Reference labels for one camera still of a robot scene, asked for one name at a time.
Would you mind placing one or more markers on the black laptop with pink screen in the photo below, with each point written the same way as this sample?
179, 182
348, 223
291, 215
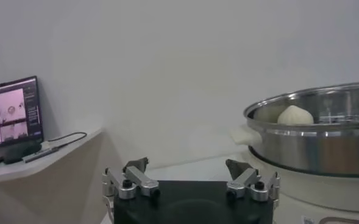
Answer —
13, 112

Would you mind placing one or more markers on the black computer mouse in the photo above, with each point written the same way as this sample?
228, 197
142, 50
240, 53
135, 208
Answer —
20, 152

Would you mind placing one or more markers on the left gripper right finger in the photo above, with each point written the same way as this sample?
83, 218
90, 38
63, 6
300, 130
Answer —
243, 179

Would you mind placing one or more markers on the white side desk with mouse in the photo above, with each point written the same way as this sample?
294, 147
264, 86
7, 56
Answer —
45, 185

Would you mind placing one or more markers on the white steamed baozi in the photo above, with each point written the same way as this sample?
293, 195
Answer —
295, 116

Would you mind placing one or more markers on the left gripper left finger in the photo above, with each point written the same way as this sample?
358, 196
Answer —
142, 181

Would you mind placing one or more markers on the cream electric cooking pot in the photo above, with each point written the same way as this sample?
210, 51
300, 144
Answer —
319, 198

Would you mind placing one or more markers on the grey usb hub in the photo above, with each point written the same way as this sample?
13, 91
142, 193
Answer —
42, 154

